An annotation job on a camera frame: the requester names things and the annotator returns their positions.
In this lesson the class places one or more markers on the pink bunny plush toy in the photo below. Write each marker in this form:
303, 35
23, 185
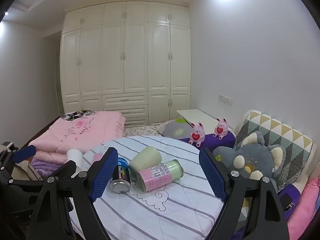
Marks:
220, 130
197, 135

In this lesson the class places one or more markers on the heart print bedsheet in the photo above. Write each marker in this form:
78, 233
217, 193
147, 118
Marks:
140, 130

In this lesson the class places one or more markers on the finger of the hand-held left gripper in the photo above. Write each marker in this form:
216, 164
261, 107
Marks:
25, 153
68, 167

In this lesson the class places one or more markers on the pink embroidered quilt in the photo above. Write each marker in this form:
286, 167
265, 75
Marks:
82, 132

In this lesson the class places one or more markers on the purple cushion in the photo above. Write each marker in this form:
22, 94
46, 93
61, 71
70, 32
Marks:
217, 142

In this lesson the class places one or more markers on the grey flower pillow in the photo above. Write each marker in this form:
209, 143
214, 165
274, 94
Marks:
175, 130

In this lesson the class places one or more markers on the white nightstand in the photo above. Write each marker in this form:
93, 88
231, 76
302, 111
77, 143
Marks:
200, 116

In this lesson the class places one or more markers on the white paper cup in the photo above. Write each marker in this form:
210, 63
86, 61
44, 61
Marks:
74, 156

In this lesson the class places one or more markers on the striped white blanket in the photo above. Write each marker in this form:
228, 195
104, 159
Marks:
150, 212

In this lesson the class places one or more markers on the pink pillow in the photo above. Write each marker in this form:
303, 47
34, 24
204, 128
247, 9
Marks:
307, 202

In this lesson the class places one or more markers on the light green cup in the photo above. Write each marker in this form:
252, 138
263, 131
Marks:
146, 158

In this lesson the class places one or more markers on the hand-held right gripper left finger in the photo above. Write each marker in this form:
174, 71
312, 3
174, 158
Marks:
105, 175

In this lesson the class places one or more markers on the triangle pattern quilted cover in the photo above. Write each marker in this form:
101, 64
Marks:
282, 132

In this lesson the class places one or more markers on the white wall socket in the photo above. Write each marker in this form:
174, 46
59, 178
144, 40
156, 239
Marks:
225, 99

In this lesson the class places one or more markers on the cream white wardrobe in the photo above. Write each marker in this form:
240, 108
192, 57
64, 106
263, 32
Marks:
112, 55

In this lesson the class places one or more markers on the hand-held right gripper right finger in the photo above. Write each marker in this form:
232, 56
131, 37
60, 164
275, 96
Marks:
212, 173

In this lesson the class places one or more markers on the small black object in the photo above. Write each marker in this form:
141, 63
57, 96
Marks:
287, 200

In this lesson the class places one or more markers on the purple folded blanket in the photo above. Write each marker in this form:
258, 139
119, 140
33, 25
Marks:
42, 167

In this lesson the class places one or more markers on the black and blue can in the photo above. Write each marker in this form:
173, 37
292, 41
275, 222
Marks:
121, 177

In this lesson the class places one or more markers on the purple pillow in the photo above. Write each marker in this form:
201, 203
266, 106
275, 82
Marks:
297, 192

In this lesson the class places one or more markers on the black and white cloth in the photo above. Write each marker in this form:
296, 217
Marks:
75, 116

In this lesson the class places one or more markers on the pink and green jar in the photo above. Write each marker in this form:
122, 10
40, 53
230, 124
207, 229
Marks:
155, 177

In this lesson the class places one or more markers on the pink cup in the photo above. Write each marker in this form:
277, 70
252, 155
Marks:
97, 157

